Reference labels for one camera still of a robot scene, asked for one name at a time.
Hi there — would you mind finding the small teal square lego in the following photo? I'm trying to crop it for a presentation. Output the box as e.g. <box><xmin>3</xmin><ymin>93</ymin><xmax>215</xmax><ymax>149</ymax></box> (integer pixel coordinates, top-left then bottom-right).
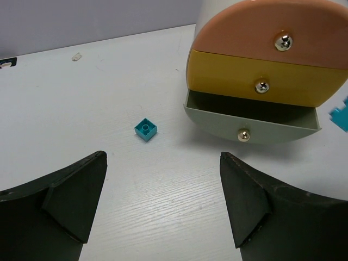
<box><xmin>134</xmin><ymin>118</ymin><xmax>158</xmax><ymax>142</ymax></box>

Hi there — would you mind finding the long teal lego brick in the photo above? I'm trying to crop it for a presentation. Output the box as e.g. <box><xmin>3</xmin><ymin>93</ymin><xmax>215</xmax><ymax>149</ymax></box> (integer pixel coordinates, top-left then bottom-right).
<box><xmin>329</xmin><ymin>97</ymin><xmax>348</xmax><ymax>132</ymax></box>

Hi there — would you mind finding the small white scrap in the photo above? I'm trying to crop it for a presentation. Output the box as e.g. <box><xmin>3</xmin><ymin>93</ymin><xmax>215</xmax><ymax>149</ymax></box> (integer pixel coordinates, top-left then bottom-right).
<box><xmin>71</xmin><ymin>52</ymin><xmax>82</xmax><ymax>61</ymax></box>

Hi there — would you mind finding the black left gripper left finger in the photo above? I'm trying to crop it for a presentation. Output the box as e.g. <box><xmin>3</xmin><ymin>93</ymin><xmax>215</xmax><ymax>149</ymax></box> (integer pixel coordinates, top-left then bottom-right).
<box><xmin>1</xmin><ymin>151</ymin><xmax>107</xmax><ymax>260</ymax></box>

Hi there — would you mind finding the grey bottom drawer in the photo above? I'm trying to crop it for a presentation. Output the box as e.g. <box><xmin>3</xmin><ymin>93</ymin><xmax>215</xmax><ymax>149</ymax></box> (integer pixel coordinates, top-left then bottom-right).
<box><xmin>184</xmin><ymin>90</ymin><xmax>321</xmax><ymax>144</ymax></box>

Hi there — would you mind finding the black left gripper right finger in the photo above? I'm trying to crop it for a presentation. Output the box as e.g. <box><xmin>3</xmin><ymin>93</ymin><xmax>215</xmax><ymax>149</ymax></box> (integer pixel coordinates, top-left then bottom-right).
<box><xmin>220</xmin><ymin>152</ymin><xmax>347</xmax><ymax>260</ymax></box>

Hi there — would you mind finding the left blue corner label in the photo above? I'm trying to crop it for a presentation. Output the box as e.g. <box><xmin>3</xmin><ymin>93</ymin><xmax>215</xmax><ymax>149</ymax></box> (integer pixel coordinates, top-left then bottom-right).
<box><xmin>0</xmin><ymin>57</ymin><xmax>17</xmax><ymax>69</ymax></box>

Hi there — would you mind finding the yellow drawer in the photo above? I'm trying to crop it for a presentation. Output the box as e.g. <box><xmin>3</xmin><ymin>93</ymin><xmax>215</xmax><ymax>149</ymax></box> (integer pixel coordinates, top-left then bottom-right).
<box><xmin>187</xmin><ymin>49</ymin><xmax>347</xmax><ymax>107</ymax></box>

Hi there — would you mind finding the cream cylindrical drawer container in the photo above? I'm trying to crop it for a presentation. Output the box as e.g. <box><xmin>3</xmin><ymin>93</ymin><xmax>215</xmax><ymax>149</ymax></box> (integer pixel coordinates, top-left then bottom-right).
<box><xmin>194</xmin><ymin>0</ymin><xmax>243</xmax><ymax>41</ymax></box>

